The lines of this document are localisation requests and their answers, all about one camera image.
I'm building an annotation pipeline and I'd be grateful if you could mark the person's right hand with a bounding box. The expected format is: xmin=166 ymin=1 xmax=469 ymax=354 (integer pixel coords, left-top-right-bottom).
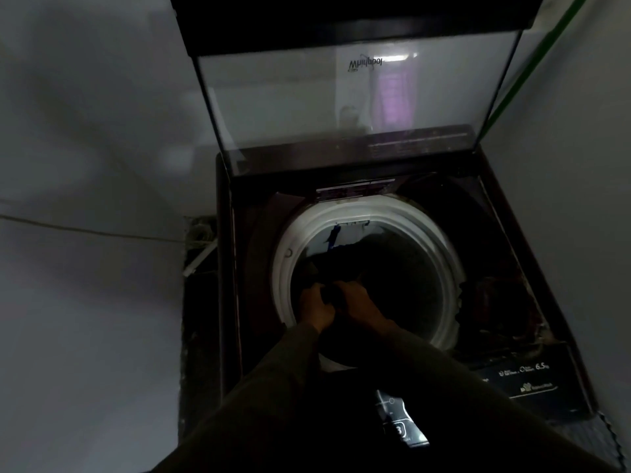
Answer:
xmin=333 ymin=280 xmax=396 ymax=336

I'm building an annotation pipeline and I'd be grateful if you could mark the person's left hand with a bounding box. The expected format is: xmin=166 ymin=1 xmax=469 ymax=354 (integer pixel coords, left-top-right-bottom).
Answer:
xmin=298 ymin=282 xmax=339 ymax=333

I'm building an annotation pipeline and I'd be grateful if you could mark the dark maroon washing machine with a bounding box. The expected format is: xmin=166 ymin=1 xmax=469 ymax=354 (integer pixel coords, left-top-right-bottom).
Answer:
xmin=214 ymin=122 xmax=600 ymax=449

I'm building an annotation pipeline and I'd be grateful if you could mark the glass washing machine lid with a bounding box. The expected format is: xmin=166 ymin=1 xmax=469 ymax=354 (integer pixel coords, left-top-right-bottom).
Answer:
xmin=167 ymin=0 xmax=538 ymax=166

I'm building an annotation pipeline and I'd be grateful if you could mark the person's left forearm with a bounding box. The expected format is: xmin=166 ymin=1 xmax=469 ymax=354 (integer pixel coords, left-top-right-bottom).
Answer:
xmin=147 ymin=322 xmax=324 ymax=473

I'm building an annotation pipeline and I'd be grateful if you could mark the person's right forearm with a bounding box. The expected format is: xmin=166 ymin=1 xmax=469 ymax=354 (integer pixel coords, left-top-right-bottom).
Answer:
xmin=367 ymin=325 xmax=617 ymax=473

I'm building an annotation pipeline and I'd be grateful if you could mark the green pipe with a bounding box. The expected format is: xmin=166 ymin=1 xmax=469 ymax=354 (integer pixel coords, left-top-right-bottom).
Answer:
xmin=475 ymin=0 xmax=592 ymax=143

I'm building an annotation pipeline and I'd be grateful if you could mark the white hose connector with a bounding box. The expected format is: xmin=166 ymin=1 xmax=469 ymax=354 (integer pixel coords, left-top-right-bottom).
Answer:
xmin=182 ymin=240 xmax=218 ymax=279

